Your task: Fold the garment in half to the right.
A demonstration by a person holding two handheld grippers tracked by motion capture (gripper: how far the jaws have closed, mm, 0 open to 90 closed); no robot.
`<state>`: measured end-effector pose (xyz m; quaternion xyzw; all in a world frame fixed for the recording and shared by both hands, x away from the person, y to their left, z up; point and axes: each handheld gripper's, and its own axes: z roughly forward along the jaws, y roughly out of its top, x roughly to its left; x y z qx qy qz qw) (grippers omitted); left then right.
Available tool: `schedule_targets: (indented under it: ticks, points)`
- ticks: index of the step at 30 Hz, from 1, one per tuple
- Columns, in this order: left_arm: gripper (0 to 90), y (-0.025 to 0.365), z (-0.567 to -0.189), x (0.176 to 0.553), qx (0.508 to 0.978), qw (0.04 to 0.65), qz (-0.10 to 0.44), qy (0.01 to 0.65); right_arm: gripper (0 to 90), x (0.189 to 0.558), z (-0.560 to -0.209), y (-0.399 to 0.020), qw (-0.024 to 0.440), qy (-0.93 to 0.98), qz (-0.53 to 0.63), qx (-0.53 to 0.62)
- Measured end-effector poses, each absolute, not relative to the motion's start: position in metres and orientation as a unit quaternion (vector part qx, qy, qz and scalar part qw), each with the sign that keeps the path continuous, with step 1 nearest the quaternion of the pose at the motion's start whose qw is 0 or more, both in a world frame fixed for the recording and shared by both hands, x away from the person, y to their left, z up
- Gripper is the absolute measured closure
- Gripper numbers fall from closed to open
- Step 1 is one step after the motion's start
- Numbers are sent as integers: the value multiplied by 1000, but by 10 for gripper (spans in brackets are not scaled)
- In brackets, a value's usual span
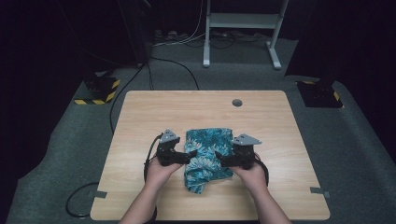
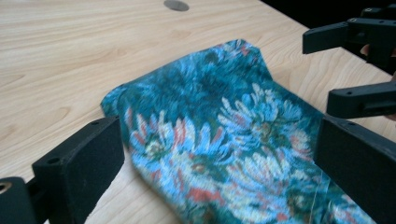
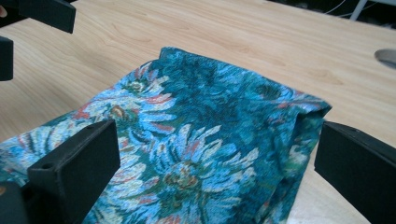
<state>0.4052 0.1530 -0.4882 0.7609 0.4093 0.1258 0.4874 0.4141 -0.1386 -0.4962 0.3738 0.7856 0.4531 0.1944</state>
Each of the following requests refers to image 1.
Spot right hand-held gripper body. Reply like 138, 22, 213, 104
232, 133, 262, 171

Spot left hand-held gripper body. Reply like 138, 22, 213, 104
156, 129, 188, 167

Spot teal floral shirt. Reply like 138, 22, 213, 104
183, 127, 235, 195

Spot person's left hand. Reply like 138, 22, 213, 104
145, 157, 185, 189

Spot person's right hand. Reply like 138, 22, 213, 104
231, 153, 269, 192

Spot grey tape piece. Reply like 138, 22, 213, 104
309, 187, 331, 199
88, 189, 108, 199

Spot black yellow striped stand base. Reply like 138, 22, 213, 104
74, 72, 121, 105
295, 79, 345, 109

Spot dark power strip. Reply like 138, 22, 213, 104
153, 29, 189, 43

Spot left hand-held gripper cable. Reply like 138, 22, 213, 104
143, 133, 164, 224

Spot hand-held gripper cable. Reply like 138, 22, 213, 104
254, 154, 271, 189
143, 133, 164, 224

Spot right hand-held gripper cable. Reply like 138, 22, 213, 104
254, 154, 271, 189

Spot long thin black cable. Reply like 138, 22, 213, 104
109, 62, 148, 135

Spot curved black cable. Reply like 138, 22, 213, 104
150, 56, 201, 91

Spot thick black cable loop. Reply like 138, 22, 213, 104
64, 181, 100, 218

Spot tangle of black cables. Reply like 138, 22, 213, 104
209, 29, 272, 50

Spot white cable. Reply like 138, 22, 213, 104
152, 0, 207, 48

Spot black stand post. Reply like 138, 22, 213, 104
117, 0, 154, 68

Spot white metal stand frame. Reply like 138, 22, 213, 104
203, 0, 290, 70

